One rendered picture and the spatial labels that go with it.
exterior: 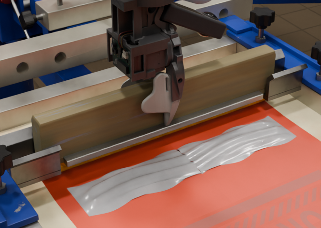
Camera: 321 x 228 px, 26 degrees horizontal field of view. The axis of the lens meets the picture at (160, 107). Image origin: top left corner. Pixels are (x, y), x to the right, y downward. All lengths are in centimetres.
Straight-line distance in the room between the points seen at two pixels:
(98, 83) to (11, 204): 33
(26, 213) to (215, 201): 26
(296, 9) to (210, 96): 287
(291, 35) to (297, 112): 247
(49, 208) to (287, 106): 44
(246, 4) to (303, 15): 250
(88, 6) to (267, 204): 50
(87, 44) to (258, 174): 39
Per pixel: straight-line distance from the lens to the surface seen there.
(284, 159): 105
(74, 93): 115
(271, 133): 110
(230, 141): 107
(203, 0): 73
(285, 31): 366
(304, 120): 115
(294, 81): 116
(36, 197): 98
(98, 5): 125
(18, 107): 111
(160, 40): 94
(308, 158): 106
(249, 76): 111
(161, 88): 99
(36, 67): 118
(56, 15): 122
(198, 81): 105
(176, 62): 97
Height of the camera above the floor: 157
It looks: 32 degrees down
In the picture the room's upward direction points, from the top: straight up
